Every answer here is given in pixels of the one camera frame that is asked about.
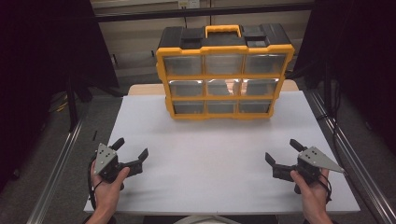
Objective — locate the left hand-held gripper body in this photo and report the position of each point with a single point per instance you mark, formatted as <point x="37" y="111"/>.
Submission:
<point x="104" y="158"/>

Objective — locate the white wall label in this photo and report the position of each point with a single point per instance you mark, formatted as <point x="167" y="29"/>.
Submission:
<point x="188" y="3"/>

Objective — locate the yellow and black drawer organizer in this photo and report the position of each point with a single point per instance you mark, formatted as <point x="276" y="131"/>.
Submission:
<point x="224" y="48"/>

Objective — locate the white cloth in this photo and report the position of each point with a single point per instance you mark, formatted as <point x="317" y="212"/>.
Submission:
<point x="202" y="220"/>

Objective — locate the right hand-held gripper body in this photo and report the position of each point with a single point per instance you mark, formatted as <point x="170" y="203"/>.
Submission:
<point x="314" y="158"/>

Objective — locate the dark curtain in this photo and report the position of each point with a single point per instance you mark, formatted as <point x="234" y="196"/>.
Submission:
<point x="37" y="62"/>
<point x="358" y="56"/>

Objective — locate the set of clear plastic drawers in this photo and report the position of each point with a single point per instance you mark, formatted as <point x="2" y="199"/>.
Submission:
<point x="183" y="65"/>

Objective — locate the metal floor rail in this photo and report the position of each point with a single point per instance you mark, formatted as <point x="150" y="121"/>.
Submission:
<point x="358" y="161"/>
<point x="53" y="177"/>

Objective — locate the person's left hand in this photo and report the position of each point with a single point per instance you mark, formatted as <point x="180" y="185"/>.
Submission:
<point x="106" y="194"/>

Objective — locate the black horizontal bar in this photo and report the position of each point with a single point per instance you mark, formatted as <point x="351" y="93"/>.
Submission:
<point x="202" y="12"/>

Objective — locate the black metal stand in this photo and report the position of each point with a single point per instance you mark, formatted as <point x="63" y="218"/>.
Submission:
<point x="72" y="105"/>

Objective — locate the person's right hand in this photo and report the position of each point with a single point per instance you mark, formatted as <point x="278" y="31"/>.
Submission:
<point x="314" y="196"/>

